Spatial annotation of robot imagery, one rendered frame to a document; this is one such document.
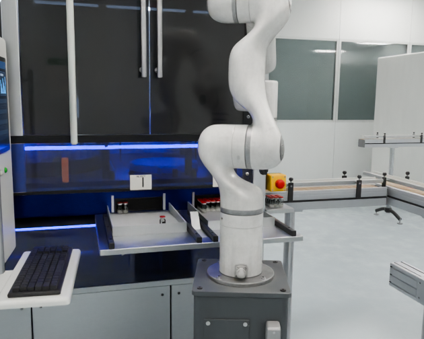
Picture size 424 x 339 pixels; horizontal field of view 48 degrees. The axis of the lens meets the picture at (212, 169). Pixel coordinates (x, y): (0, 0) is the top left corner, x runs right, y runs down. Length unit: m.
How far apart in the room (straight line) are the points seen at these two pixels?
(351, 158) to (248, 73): 6.46
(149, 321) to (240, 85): 1.18
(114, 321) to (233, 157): 1.06
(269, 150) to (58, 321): 1.20
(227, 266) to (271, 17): 0.67
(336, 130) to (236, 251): 6.28
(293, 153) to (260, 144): 5.97
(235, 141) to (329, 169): 6.30
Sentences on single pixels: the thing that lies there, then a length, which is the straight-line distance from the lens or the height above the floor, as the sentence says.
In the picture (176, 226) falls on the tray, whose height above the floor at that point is 0.90.
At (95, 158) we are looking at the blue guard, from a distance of 1.89.
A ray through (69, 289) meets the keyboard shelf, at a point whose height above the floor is 0.80.
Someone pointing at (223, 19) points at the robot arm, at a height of 1.57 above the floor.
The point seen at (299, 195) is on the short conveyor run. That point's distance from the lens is 2.26.
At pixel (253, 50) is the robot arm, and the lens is 1.29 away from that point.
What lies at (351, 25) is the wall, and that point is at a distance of 7.65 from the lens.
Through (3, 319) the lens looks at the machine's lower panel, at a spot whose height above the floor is 0.50.
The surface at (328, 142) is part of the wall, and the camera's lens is 7.45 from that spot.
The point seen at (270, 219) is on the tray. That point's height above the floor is 0.91.
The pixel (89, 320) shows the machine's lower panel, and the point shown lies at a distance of 2.08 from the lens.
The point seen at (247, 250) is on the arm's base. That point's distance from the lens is 1.31.
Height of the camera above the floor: 1.35
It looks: 8 degrees down
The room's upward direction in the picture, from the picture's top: 1 degrees clockwise
